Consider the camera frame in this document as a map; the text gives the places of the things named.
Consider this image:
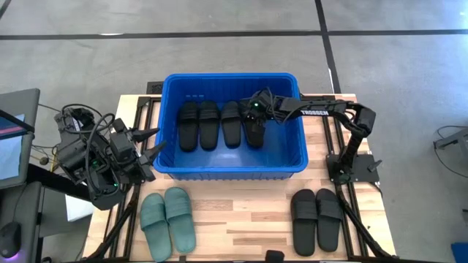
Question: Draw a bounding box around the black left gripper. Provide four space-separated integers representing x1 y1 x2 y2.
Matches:
118 126 167 183

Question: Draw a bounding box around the black slide sandal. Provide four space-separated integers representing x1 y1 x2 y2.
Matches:
241 102 266 149
290 188 317 257
316 188 344 253
220 100 243 149
178 101 200 153
198 100 222 151

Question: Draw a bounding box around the green slide sandal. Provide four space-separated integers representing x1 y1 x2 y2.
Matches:
164 187 197 255
140 193 173 263

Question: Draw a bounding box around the blue plastic bin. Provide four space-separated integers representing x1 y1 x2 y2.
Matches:
153 72 311 181

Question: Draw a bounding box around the black perforated box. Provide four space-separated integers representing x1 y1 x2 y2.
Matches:
146 80 165 96

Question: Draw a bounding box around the white box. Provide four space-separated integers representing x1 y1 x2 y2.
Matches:
64 189 99 223

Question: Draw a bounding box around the grey desk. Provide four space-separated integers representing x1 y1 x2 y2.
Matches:
0 181 45 263

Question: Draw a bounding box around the grey monitor with blue screen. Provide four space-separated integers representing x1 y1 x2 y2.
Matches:
0 88 41 191

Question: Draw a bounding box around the black computer mouse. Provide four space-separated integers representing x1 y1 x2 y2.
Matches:
0 221 22 259

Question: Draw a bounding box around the grey metal stand leg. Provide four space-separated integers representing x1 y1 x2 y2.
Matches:
433 127 468 150

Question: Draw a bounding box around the blue crate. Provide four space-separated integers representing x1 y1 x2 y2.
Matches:
450 241 468 263

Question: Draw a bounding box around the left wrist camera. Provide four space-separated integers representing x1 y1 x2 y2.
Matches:
110 117 135 149

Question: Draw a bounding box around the black aluminium rig frame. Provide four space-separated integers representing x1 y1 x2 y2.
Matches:
82 94 403 263

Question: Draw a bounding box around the black desk frame beam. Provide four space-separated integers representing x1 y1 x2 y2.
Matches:
26 163 98 204

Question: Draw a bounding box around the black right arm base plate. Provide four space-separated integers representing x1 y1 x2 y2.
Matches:
326 153 383 184

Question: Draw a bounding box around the black camera device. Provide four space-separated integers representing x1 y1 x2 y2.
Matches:
265 250 286 263

